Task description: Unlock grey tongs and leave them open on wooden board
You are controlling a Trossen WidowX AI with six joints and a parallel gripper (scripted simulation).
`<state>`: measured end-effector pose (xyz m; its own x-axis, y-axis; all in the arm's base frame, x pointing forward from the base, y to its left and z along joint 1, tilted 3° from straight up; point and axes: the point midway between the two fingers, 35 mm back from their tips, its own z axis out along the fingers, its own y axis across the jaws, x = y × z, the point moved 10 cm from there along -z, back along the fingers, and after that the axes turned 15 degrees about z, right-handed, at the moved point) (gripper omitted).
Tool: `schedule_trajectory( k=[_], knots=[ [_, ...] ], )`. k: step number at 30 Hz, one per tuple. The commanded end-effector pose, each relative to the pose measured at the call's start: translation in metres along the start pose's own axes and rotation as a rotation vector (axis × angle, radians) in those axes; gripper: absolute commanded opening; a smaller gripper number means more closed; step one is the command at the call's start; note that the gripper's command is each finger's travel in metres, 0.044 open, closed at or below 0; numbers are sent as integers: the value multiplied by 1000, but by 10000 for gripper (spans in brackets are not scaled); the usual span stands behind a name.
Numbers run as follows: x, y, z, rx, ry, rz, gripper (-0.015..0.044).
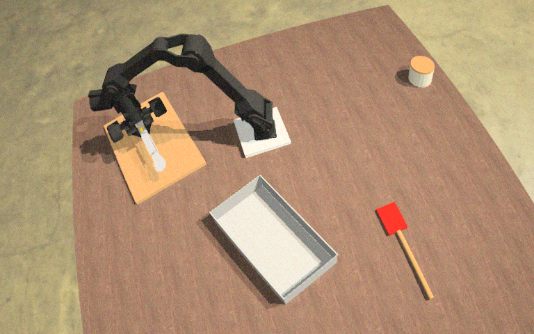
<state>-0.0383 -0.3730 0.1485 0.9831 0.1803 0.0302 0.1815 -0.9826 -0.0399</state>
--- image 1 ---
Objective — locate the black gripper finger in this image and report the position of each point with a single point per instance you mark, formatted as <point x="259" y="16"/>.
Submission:
<point x="135" y="132"/>
<point x="148" y="124"/>

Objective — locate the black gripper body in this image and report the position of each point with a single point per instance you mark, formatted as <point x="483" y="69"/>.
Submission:
<point x="135" y="115"/>

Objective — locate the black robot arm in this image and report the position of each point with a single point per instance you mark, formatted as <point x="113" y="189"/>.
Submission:
<point x="197" y="55"/>

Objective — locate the white cylindrical container with orange lid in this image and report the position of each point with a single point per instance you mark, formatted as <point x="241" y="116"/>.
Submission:
<point x="421" y="71"/>

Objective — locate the light orange flat board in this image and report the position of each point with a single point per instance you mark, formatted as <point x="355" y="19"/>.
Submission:
<point x="173" y="143"/>

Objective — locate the red spatula with wooden handle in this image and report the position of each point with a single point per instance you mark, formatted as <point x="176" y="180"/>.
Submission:
<point x="393" y="222"/>

